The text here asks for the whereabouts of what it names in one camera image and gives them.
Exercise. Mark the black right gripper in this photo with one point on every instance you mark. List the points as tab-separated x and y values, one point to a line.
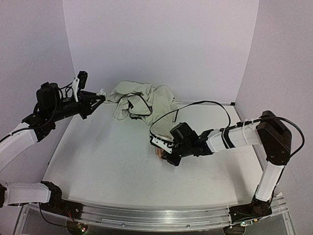
173	154

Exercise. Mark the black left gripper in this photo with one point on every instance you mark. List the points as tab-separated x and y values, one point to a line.
85	97

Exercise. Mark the white nail polish bottle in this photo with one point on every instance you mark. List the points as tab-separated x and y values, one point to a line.
101	93

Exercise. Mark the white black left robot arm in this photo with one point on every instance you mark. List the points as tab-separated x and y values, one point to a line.
50	108

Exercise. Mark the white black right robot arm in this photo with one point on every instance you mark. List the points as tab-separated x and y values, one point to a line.
269	132

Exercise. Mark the mannequin hand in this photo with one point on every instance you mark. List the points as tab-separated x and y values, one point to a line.
159	152

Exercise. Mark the beige zip jacket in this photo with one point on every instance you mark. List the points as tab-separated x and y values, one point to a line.
155	106

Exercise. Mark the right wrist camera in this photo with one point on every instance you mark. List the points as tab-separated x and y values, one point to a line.
165	144

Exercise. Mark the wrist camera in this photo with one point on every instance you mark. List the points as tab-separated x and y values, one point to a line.
79	83
165	144

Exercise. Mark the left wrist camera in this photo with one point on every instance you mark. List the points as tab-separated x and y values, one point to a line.
79	83

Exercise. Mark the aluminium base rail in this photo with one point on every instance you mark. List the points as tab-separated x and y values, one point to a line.
168	220

